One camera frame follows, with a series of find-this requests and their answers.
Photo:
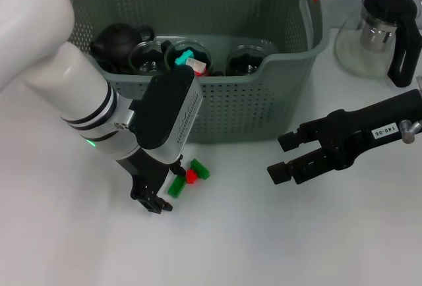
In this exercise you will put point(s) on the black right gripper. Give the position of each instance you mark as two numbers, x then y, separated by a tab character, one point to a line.
362	124

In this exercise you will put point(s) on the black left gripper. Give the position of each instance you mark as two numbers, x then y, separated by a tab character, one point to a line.
145	170

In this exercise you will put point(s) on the small green building brick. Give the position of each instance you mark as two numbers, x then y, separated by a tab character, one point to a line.
176	186

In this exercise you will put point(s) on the small red building brick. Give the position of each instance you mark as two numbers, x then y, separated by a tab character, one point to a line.
191	176

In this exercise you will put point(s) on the long green building brick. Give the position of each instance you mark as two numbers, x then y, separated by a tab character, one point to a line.
199	168

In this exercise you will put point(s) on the bright red slope brick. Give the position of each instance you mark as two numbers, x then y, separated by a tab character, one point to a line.
202	72

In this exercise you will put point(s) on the cream long building brick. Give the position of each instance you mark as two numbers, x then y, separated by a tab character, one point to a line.
196	65

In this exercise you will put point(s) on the teal square building plate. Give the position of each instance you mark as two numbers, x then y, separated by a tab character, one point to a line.
180	59

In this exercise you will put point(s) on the grey-green perforated storage bin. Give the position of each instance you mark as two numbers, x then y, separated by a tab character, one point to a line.
247	108

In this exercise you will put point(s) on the black clay teapot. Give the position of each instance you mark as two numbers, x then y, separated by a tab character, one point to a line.
115	40

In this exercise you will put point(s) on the glass pitcher black lid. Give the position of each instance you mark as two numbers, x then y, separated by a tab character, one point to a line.
389	6

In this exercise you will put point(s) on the left wrist camera housing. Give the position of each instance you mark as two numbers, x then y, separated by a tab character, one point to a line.
165	111

